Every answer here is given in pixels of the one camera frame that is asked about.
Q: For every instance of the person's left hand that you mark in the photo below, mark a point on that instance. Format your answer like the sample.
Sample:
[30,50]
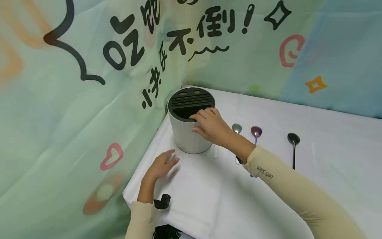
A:
[159,166]

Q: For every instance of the person's right hand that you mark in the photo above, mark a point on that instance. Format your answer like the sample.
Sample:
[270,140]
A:
[216,127]

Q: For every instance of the person's right index finger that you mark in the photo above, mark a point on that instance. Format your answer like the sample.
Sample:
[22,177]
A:
[196,117]

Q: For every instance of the person's left fingers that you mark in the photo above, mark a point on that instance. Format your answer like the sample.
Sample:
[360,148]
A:
[170,159]

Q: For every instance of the person's right thumb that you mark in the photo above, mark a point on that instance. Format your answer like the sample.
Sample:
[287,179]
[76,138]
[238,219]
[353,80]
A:
[198,131]

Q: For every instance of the person's right fingers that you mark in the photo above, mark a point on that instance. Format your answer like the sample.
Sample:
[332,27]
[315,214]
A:
[209,111]

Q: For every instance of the white cylindrical holder black top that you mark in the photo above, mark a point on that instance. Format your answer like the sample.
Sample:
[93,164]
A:
[186,136]

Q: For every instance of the person's left forearm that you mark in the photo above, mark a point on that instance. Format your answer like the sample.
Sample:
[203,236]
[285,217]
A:
[143,212]

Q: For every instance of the person's right forearm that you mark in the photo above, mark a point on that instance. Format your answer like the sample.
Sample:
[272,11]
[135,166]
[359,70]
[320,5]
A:
[292,189]

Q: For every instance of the silver spoon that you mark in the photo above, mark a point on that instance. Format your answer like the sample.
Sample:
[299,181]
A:
[237,128]

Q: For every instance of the purple spoon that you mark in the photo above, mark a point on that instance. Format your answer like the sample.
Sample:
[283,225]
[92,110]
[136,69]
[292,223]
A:
[256,131]

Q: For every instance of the black spoon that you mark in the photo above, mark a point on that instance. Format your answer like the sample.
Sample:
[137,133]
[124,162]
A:
[293,139]

